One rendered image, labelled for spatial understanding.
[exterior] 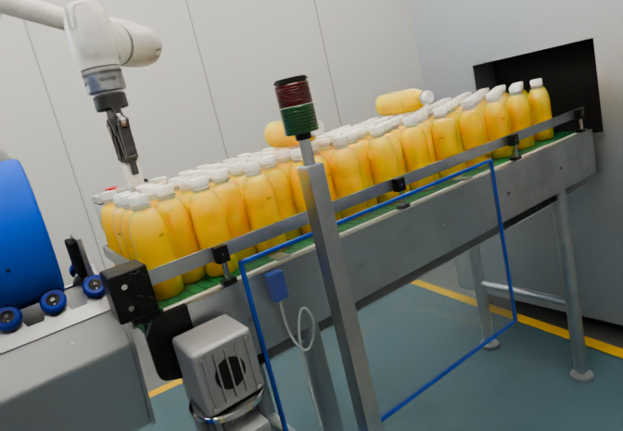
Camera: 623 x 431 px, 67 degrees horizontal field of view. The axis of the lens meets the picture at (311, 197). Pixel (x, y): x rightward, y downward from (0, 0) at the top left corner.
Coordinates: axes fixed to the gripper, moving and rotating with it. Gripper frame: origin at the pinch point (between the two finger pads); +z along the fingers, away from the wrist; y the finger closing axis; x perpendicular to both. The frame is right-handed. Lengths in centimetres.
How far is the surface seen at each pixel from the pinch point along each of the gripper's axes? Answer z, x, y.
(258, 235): 16.8, 13.3, 33.5
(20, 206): -1.5, -25.3, 25.8
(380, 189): 17, 49, 33
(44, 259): 8.8, -24.6, 26.3
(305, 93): -9, 21, 52
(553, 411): 114, 104, 35
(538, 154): 25, 115, 35
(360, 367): 45, 20, 51
